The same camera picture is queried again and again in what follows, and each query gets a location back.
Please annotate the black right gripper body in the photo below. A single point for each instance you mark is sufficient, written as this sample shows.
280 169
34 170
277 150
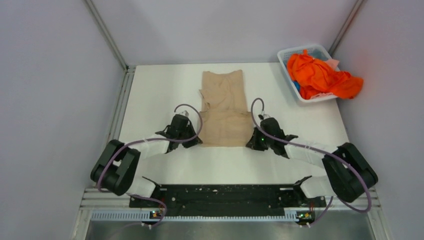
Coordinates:
260 142

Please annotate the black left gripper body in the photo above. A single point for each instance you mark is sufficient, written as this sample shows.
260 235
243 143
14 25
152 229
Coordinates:
189 132

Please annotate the beige t shirt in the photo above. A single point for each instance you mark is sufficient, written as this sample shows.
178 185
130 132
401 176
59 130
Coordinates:
226 119

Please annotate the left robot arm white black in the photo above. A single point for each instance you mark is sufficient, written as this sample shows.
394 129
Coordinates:
117 169

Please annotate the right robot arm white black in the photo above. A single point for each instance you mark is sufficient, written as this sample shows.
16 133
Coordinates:
348 175

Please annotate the blue garment in basket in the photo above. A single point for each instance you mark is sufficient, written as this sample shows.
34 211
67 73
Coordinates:
297 86

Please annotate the orange t shirt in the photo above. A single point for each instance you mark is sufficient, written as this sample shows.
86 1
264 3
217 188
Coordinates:
318 77

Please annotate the white plastic laundry basket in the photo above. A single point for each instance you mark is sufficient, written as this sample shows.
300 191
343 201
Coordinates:
315 52

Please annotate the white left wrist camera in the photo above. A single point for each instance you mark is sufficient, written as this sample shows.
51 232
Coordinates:
184 113

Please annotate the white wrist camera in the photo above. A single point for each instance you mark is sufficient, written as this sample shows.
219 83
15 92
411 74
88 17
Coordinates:
184 113
263 116

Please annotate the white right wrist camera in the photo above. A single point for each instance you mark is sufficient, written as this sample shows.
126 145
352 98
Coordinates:
263 116

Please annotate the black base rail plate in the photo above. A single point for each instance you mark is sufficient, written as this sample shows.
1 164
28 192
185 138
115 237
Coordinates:
228 200

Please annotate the aluminium frame rail left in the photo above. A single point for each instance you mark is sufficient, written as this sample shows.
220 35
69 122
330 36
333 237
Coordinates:
93 200

